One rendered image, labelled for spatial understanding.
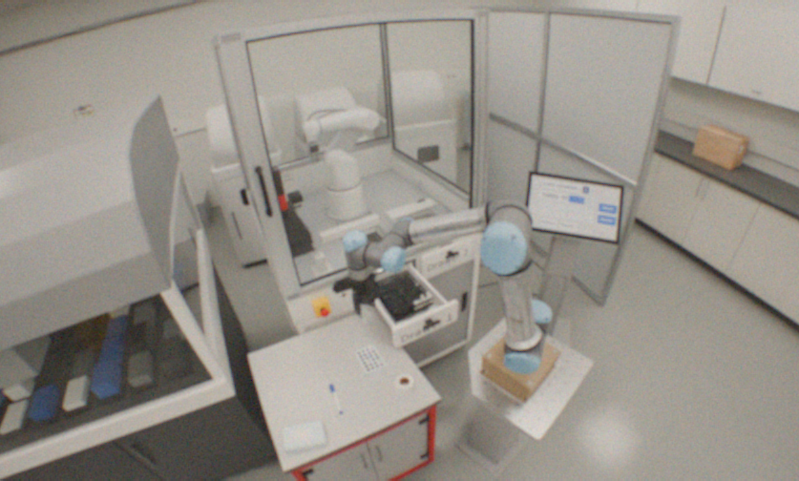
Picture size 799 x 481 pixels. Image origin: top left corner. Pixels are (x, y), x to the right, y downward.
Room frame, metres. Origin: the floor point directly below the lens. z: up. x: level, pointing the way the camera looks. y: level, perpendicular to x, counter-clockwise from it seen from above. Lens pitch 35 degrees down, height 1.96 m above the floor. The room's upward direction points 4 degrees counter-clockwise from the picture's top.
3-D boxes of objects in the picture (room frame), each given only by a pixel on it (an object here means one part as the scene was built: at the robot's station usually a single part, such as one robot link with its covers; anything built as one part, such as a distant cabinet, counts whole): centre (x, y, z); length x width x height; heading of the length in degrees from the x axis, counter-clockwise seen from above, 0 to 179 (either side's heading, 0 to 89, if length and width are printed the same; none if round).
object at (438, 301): (1.18, 0.01, 0.86); 0.40 x 0.26 x 0.06; 26
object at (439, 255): (1.42, -0.22, 0.87); 0.29 x 0.02 x 0.11; 116
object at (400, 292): (1.17, 0.01, 0.87); 0.22 x 0.18 x 0.06; 26
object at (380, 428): (0.83, 0.29, 0.38); 0.62 x 0.58 x 0.76; 116
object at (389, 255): (0.92, 0.04, 1.28); 0.11 x 0.11 x 0.08; 62
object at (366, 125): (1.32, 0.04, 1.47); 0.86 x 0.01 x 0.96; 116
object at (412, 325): (0.99, -0.08, 0.87); 0.29 x 0.02 x 0.11; 116
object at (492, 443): (0.81, -0.44, 0.38); 0.30 x 0.30 x 0.76; 40
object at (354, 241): (0.95, 0.13, 1.28); 0.09 x 0.08 x 0.11; 62
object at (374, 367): (0.89, 0.15, 0.78); 0.12 x 0.08 x 0.04; 24
